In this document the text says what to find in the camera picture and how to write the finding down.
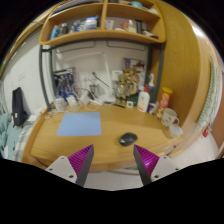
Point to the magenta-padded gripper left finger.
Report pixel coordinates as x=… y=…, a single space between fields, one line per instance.
x=63 y=166

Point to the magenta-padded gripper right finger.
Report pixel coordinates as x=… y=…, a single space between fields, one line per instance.
x=163 y=166

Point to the black computer mouse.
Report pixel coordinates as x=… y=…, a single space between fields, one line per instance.
x=128 y=139

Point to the light blue mouse pad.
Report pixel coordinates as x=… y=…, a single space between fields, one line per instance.
x=80 y=123

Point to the clear plastic container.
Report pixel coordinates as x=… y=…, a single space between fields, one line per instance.
x=175 y=131

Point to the white mug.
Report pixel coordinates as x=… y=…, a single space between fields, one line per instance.
x=168 y=117

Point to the teal cloth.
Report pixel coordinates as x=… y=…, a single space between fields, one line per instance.
x=8 y=136

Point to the clear plastic cup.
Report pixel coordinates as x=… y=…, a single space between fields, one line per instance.
x=59 y=104

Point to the yellow red chips can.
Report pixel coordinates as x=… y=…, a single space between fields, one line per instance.
x=164 y=100

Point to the white red-capped lotion bottle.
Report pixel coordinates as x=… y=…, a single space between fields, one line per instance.
x=143 y=100

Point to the small white clock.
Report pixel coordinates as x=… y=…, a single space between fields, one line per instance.
x=129 y=104

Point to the black bag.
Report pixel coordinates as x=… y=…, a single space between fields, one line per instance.
x=18 y=106

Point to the robot model kit box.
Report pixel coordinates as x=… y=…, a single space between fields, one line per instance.
x=65 y=81

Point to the tan robot figurine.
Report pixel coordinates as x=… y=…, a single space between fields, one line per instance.
x=122 y=88

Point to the colourful printed box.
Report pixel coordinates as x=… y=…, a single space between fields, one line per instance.
x=135 y=68

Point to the wooden shelf unit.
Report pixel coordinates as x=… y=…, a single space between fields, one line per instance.
x=100 y=35

